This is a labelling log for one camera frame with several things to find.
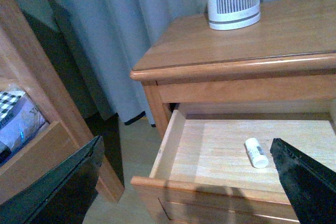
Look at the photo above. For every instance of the grey curtain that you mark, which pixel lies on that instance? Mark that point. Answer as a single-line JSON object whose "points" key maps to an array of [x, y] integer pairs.
{"points": [[94, 44]]}

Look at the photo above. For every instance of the white medicine bottle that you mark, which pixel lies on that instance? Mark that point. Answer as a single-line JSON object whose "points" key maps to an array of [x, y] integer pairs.
{"points": [[256, 154]]}

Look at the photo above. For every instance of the checkered black white cloth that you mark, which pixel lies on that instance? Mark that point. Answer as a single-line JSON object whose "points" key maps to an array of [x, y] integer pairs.
{"points": [[9, 100]]}

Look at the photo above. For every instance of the wooden bed frame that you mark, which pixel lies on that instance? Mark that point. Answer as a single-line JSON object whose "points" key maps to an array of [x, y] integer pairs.
{"points": [[25, 64]]}

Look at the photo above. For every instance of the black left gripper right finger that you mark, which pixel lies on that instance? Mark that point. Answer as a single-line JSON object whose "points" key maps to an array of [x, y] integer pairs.
{"points": [[309, 185]]}

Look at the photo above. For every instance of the wooden drawer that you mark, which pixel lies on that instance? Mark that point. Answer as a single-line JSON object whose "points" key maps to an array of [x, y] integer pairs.
{"points": [[202, 172]]}

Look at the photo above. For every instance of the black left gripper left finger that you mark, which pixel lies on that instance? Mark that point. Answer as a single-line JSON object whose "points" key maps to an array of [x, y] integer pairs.
{"points": [[64, 194]]}

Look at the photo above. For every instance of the wooden nightstand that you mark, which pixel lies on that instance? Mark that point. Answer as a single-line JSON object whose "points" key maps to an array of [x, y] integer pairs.
{"points": [[288, 56]]}

